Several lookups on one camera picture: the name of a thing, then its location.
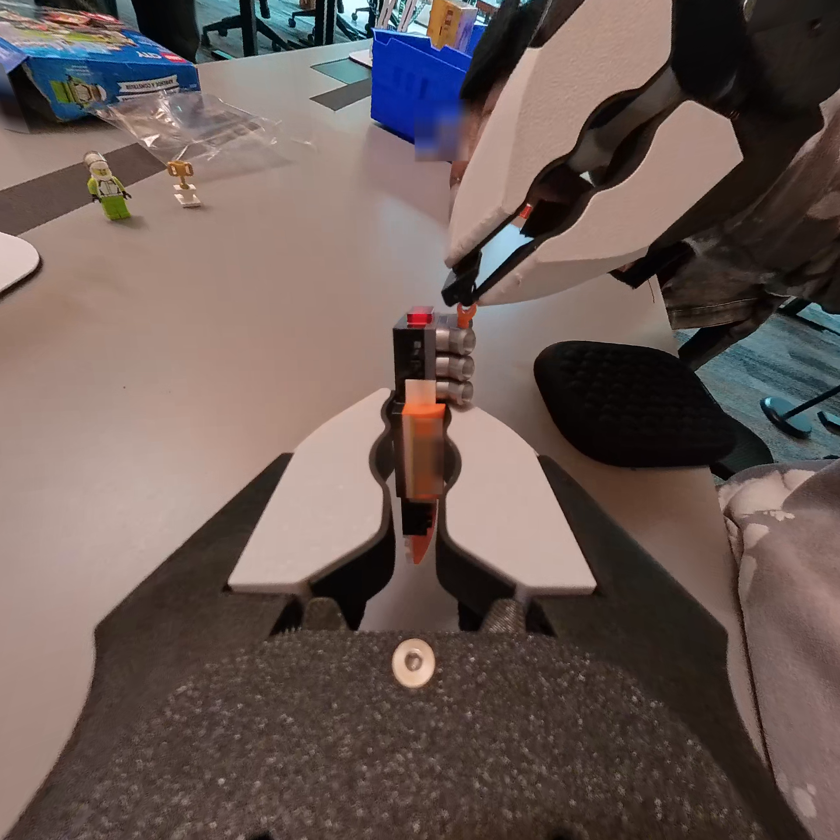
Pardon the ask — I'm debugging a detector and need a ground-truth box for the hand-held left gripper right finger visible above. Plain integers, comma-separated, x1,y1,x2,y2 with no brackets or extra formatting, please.
437,401,599,611

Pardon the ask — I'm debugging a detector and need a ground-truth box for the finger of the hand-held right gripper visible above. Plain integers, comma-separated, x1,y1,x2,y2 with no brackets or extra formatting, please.
462,103,752,308
444,42,686,279

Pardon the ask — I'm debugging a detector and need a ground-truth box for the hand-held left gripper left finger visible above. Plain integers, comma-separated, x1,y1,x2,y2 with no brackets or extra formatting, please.
230,390,399,607

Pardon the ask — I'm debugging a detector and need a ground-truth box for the orange white lego car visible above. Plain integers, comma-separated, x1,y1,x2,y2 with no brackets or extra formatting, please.
389,305,477,568

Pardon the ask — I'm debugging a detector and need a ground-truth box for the white book stand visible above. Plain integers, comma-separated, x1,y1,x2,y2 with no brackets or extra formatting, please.
0,231,44,298

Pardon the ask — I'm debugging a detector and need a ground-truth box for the person's right forearm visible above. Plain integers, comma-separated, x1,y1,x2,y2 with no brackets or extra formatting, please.
661,125,840,332

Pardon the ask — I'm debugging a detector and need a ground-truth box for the blue storage bin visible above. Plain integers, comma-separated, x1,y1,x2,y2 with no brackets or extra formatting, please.
369,27,476,148

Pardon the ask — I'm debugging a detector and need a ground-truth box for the yellow small box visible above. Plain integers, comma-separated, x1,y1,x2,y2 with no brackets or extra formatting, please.
427,0,479,53

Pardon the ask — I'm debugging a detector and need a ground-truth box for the black textured pad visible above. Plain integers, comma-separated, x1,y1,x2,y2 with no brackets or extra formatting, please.
533,340,740,471

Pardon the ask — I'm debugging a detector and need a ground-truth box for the black office chair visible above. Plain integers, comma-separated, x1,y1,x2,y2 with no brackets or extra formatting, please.
197,0,342,60

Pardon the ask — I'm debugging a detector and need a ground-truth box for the clear plastic bag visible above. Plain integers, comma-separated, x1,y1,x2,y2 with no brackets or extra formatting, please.
98,90,287,174

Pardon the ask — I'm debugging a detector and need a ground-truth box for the small gold trophy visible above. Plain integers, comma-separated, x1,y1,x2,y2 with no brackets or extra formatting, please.
166,158,206,212

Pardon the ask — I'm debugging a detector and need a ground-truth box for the green minifigure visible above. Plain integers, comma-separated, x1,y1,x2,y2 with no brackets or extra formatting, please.
84,150,135,223

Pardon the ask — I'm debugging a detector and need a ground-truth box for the blue cardboard box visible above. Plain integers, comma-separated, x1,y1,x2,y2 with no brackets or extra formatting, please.
0,6,203,127

